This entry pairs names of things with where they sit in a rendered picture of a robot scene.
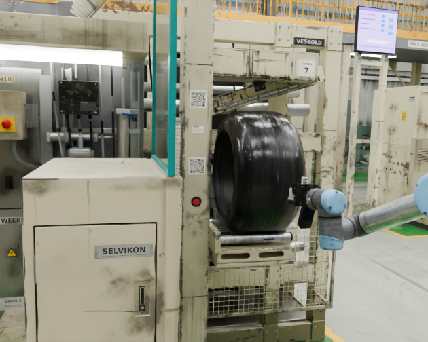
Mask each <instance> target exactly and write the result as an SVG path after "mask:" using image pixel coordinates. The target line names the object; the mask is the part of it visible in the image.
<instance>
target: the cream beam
mask: <svg viewBox="0 0 428 342"><path fill-rule="evenodd" d="M299 60H310V61H315V74H314V77H307V76H298V65H299ZM318 60H319V53H310V52H290V51H278V50H259V49H248V48H237V47H217V46H214V54H213V77H215V79H214V80H213V81H233V82H247V83H253V81H255V80H259V81H266V82H279V83H310V82H314V81H317V73H318Z"/></svg>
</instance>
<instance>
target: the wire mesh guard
mask: <svg viewBox="0 0 428 342"><path fill-rule="evenodd" d="M305 237H309V244H310V242H319V241H315V237H316V236H315V234H314V236H310V234H309V236H304V245H305ZM310 237H314V241H310ZM293 238H295V241H294V242H295V246H296V238H300V236H299V237H296V236H295V237H293ZM300 242H301V241H299V243H300ZM298 247H308V246H298ZM316 251H318V252H319V251H325V250H319V244H318V250H316ZM301 252H308V256H304V257H313V256H309V252H312V251H309V247H308V251H301ZM313 255H314V246H313ZM318 256H322V260H320V261H322V262H323V261H326V269H322V265H321V273H322V270H329V269H327V261H328V260H323V256H327V255H323V253H322V255H317V264H318ZM331 256H332V266H331V278H330V279H326V275H330V274H326V273H325V274H322V275H325V279H322V280H325V281H326V280H330V289H329V288H322V289H329V293H322V294H329V301H330V305H329V306H325V299H328V298H325V296H324V298H322V299H324V305H320V300H319V305H316V306H308V307H307V306H306V307H302V300H295V301H301V307H297V303H296V307H292V306H293V305H292V304H291V305H287V306H291V308H283V307H284V306H279V307H282V309H278V307H277V309H273V306H272V309H267V310H264V308H268V307H264V303H263V307H262V308H263V310H259V301H258V303H254V298H253V303H252V304H253V311H244V306H243V311H242V312H239V310H242V309H239V300H231V301H238V309H236V310H238V312H233V313H229V311H234V310H229V306H232V305H225V306H228V313H219V307H224V306H216V307H218V313H217V314H209V304H208V312H207V313H208V315H207V319H209V318H224V317H233V316H249V315H258V314H273V313H282V312H291V311H306V310H314V309H330V308H333V295H334V273H335V262H336V250H335V251H332V254H331ZM307 261H308V262H309V260H307ZM313 261H314V260H312V262H313ZM294 262H303V266H299V263H298V266H297V267H298V273H299V267H303V271H304V267H305V266H304V261H294ZM308 266H317V265H308ZM210 267H214V276H209V277H214V286H210V287H218V286H215V277H219V276H220V268H219V276H215V266H210V257H209V270H210ZM275 268H279V272H277V273H285V265H284V272H280V268H282V267H280V265H279V267H275V265H274V271H275ZM288 268H290V266H288ZM239 270H240V271H241V270H247V269H239ZM250 270H251V266H250ZM254 270H256V268H255V269H254ZM259 270H260V268H259ZM227 271H234V275H232V276H234V280H226V281H234V285H231V286H234V287H235V286H238V285H235V276H240V275H235V271H236V270H227ZM310 271H312V275H311V276H312V280H313V276H319V275H317V274H316V275H313V271H318V270H310ZM288 272H293V273H294V272H296V271H294V263H293V271H288ZM254 274H255V275H256V274H259V275H260V274H262V273H254ZM243 275H249V279H248V280H249V288H250V280H254V293H255V289H259V293H256V294H259V296H260V294H264V293H260V289H261V288H260V284H259V288H255V279H250V275H252V274H243ZM221 276H224V289H225V276H230V275H225V271H224V275H221ZM301 276H302V284H303V281H307V282H308V281H310V280H308V272H307V275H303V274H302V275H301ZM303 276H307V280H303ZM290 277H298V276H290ZM273 278H274V279H275V277H273ZM279 278H283V288H284V287H290V286H289V277H288V286H284V278H287V277H279ZM258 279H264V283H261V284H269V285H270V273H269V283H265V279H266V278H265V270H264V278H258ZM244 281H245V279H244ZM209 282H210V281H208V283H209ZM216 282H223V281H216ZM292 282H299V281H294V280H293V281H292ZM271 283H279V282H271ZM313 285H316V288H317V285H320V284H317V280H316V284H313ZM324 285H326V284H324ZM297 286H298V285H297ZM303 286H306V294H304V295H310V299H304V300H310V304H311V294H307V286H310V285H303ZM293 287H294V285H293ZM273 288H280V287H273ZM264 289H265V288H264ZM245 290H251V289H245V287H244V294H240V280H239V294H238V295H244V299H240V300H244V302H245V300H247V299H245ZM313 290H320V294H316V292H315V294H313V295H315V300H316V295H320V297H321V289H313ZM225 291H229V295H228V296H229V300H230V296H235V295H230V291H232V290H230V283H229V290H225ZM294 291H297V295H295V296H297V299H298V296H302V295H298V291H301V290H298V289H297V290H294ZM214 292H222V291H214ZM285 292H287V296H286V297H287V302H288V297H292V301H293V291H292V296H288V292H291V291H285ZM208 293H210V292H209V291H208ZM266 293H268V297H267V298H268V301H269V298H273V302H269V303H276V302H274V291H273V292H269V289H268V292H266ZM269 293H273V297H269ZM277 293H278V296H277V297H278V301H277V302H284V301H279V291H278V292H277ZM282 293H283V292H282ZM247 295H254V294H247ZM209 297H210V296H209ZM218 297H226V296H224V295H223V296H220V295H219V296H218ZM282 298H283V296H282ZM249 299H250V298H249ZM259 299H265V298H259ZM224 301H225V300H223V302H224ZM214 302H220V301H214V293H213V311H211V312H213V313H214V312H217V311H214ZM254 304H258V308H254ZM310 304H304V305H310ZM312 304H318V303H312ZM243 305H249V304H243ZM234 306H235V304H234ZM254 309H258V311H254ZM223 312H225V311H224V310H223Z"/></svg>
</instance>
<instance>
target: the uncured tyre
mask: <svg viewBox="0 0 428 342"><path fill-rule="evenodd" d="M302 176H306V166H305V158H304V150H303V146H302V141H301V138H300V135H299V134H298V131H297V130H296V127H295V126H294V125H293V124H292V123H291V122H290V121H289V120H288V118H287V117H286V116H284V115H283V114H281V113H277V112H274V111H235V112H232V113H231V114H229V116H227V117H226V118H225V119H224V120H223V121H222V122H221V123H220V125H219V128H218V131H217V136H216V139H215V147H214V154H213V190H214V197H215V205H216V209H217V213H218V216H219V219H220V221H221V223H222V224H223V225H224V226H225V227H226V228H227V229H228V230H229V231H231V232H232V233H235V234H237V233H272V232H280V231H284V230H285V229H286V228H288V226H289V225H290V224H291V223H292V221H293V220H294V219H295V217H296V216H297V215H298V213H299V210H300V207H301V206H294V205H291V204H288V198H289V189H290V188H292V184H301V181H302ZM249 231H256V232H249Z"/></svg>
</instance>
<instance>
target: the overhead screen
mask: <svg viewBox="0 0 428 342"><path fill-rule="evenodd" d="M398 16H399V10H394V9H383V8H377V7H366V6H360V5H358V6H357V7H356V18H355V39H354V50H353V51H354V52H364V53H373V54H388V55H395V52H396V43H397V25H398Z"/></svg>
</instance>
